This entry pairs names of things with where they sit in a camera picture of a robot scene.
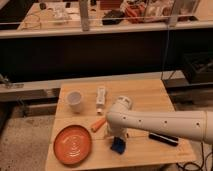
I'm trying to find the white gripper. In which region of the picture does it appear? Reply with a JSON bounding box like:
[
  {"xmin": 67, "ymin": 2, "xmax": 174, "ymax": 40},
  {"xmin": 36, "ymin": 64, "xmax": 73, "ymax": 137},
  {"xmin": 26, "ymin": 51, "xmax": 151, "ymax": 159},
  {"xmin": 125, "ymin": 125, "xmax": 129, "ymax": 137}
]
[{"xmin": 105, "ymin": 125, "xmax": 127, "ymax": 154}]

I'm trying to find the white cup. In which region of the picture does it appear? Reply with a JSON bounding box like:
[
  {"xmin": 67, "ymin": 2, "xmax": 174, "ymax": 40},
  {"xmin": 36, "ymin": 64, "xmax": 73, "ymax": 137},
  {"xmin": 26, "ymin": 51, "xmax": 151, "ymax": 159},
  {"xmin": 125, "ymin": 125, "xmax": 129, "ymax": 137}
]
[{"xmin": 66, "ymin": 91, "xmax": 83, "ymax": 113}]

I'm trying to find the orange plate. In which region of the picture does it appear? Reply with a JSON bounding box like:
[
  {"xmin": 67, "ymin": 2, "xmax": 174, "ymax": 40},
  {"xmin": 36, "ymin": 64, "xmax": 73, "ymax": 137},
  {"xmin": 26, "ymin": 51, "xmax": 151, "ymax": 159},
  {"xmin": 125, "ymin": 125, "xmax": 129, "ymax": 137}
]
[{"xmin": 53, "ymin": 125, "xmax": 92, "ymax": 165}]

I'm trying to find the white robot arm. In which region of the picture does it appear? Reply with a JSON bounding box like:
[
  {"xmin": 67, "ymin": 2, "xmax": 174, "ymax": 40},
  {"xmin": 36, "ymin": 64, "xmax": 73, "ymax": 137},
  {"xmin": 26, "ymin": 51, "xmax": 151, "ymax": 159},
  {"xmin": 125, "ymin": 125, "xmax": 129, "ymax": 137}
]
[{"xmin": 106, "ymin": 96, "xmax": 213, "ymax": 145}]

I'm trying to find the black box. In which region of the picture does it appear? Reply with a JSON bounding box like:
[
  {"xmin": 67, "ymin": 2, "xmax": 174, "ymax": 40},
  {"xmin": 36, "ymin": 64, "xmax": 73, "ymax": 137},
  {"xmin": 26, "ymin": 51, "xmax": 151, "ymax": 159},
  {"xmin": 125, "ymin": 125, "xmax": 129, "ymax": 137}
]
[{"xmin": 182, "ymin": 52, "xmax": 213, "ymax": 83}]

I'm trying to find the wooden table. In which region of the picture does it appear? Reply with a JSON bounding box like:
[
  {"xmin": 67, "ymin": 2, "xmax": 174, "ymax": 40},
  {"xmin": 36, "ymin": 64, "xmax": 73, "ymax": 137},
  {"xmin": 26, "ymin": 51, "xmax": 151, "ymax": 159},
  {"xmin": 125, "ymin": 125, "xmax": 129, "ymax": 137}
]
[{"xmin": 45, "ymin": 79, "xmax": 196, "ymax": 171}]

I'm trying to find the black rectangular eraser block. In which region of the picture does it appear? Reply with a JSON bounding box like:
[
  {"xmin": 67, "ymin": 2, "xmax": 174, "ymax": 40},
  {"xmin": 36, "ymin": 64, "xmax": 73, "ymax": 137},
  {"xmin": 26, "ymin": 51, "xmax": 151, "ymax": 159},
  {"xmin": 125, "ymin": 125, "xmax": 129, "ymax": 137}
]
[{"xmin": 149, "ymin": 133, "xmax": 179, "ymax": 146}]

